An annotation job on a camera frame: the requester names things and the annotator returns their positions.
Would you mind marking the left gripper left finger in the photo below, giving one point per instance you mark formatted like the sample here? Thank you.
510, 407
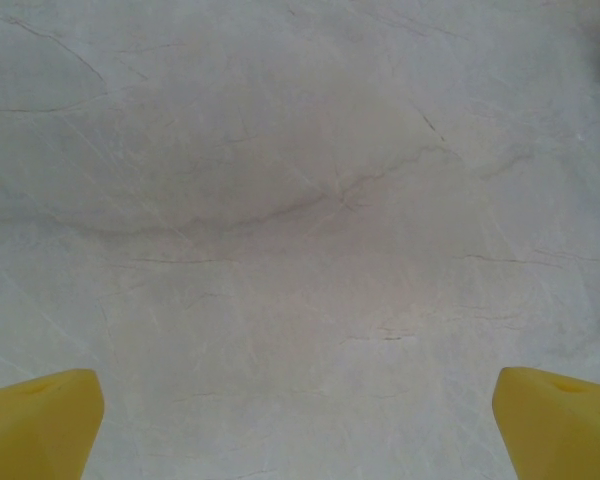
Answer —
35, 430

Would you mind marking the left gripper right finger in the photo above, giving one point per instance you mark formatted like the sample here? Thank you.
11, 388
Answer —
560, 430

